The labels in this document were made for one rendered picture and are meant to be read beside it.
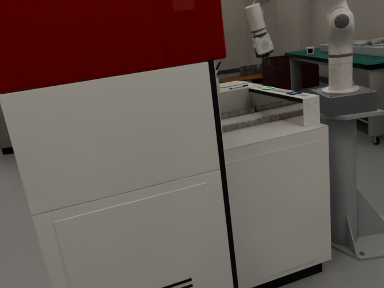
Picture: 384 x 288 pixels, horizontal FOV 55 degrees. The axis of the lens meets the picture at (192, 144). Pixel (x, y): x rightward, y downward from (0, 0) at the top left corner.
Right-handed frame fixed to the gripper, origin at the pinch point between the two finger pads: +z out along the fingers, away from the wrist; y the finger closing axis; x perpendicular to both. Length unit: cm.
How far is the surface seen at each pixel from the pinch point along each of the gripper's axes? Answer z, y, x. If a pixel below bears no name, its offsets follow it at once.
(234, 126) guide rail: 20.3, -37.0, -19.0
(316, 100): 17.8, -1.3, -40.0
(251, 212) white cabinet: 53, -52, -46
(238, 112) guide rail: 23.8, -21.9, 8.0
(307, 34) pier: 97, 387, 516
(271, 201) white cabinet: 53, -41, -46
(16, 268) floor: 75, -184, 54
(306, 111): 21.0, -8.1, -40.0
